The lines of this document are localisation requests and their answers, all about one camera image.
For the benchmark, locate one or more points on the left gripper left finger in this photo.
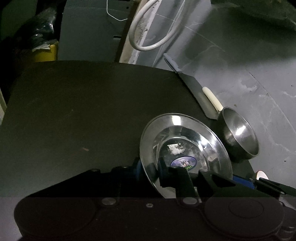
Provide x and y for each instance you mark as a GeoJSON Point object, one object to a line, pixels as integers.
{"type": "Point", "coordinates": [127, 175]}

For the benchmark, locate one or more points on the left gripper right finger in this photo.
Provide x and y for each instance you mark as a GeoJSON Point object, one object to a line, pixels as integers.
{"type": "Point", "coordinates": [179, 179]}

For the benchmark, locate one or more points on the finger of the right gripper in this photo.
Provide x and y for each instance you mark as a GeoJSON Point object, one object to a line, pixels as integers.
{"type": "Point", "coordinates": [273, 189]}

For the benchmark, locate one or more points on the steel plate with sticker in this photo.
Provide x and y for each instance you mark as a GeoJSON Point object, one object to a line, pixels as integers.
{"type": "Point", "coordinates": [181, 141]}

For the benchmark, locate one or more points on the small steel bowl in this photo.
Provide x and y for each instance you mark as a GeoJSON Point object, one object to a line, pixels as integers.
{"type": "Point", "coordinates": [237, 135]}

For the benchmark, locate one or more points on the white bowl red rim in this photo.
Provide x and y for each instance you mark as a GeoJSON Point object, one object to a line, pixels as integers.
{"type": "Point", "coordinates": [260, 174]}

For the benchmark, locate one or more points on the yellow bin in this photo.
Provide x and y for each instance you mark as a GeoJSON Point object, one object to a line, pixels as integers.
{"type": "Point", "coordinates": [45, 52]}

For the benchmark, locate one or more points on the cleaver with grey handle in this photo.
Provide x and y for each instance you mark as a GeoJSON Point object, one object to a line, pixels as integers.
{"type": "Point", "coordinates": [195, 87]}

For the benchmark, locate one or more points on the cream handled utensil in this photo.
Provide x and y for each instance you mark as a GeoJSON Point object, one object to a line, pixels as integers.
{"type": "Point", "coordinates": [212, 98]}

